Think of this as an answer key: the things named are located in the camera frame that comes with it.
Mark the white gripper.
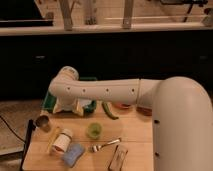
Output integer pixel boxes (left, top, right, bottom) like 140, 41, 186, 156
53, 98, 84, 117

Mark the white paper cup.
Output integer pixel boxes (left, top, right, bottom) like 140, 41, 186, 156
52, 129, 73, 153

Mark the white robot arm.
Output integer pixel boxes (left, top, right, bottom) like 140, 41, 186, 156
49, 66, 213, 171

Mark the small metal cup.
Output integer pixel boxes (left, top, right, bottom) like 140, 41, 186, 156
35, 115, 51, 132

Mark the green plastic cup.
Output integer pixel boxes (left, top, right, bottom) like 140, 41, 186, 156
87, 123, 102, 139

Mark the green plastic tray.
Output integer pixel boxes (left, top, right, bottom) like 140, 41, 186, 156
40, 76, 98, 114

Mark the green cucumber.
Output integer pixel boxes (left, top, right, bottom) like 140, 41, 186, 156
101, 102, 119, 120

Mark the black chair back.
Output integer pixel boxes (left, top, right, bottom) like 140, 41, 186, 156
19, 119, 36, 171

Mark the blue sponge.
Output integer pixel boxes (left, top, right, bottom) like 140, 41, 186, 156
62, 143, 85, 167

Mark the silver metal fork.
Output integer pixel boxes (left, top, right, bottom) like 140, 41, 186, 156
89, 138, 122, 153

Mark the orange red bowl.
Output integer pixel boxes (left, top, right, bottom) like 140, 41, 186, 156
113, 103, 132, 110

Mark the wooden rectangular block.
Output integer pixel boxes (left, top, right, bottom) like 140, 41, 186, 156
108, 145, 128, 171

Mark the brown bowl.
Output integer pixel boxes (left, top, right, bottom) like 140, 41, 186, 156
136, 107, 152, 116

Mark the black cable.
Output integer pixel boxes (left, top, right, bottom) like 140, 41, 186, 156
0, 114, 26, 144

